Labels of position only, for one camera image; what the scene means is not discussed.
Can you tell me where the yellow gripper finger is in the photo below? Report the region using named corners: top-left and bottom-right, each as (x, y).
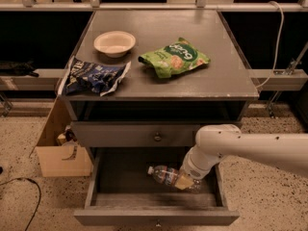
top-left (174, 173), bottom-right (193, 190)

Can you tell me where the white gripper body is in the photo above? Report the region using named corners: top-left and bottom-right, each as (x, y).
top-left (180, 145), bottom-right (224, 180)

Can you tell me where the clear plastic water bottle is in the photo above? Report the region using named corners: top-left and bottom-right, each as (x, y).
top-left (147, 166), bottom-right (201, 193)

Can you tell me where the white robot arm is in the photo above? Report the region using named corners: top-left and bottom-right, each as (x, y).
top-left (175, 124), bottom-right (308, 190)

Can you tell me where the open bottom grey drawer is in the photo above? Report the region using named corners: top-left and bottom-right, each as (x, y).
top-left (74, 147), bottom-right (240, 226)

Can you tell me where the grey wooden drawer cabinet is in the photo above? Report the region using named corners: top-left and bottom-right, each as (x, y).
top-left (57, 9), bottom-right (260, 166)

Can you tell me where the closed upper grey drawer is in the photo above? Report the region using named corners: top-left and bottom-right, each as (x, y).
top-left (70, 120), bottom-right (244, 148)

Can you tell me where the green snack bag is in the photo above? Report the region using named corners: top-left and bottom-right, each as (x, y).
top-left (138, 38), bottom-right (210, 79)

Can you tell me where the cardboard box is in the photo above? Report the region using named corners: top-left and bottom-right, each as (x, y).
top-left (35, 98), bottom-right (92, 177)

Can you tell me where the white paper bowl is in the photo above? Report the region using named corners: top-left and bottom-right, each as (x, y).
top-left (93, 31), bottom-right (136, 58)

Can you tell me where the blue chip bag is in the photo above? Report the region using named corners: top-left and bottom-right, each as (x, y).
top-left (58, 56), bottom-right (131, 96)

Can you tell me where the black object on ledge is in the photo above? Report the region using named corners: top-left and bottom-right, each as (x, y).
top-left (0, 61), bottom-right (39, 77)

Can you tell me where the black floor cable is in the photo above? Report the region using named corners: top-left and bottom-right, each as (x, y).
top-left (0, 176), bottom-right (42, 231)

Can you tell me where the white hanging cable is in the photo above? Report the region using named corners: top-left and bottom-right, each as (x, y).
top-left (255, 0), bottom-right (286, 90)

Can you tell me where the metal railing frame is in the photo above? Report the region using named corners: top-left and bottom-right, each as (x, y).
top-left (0, 0), bottom-right (308, 12)

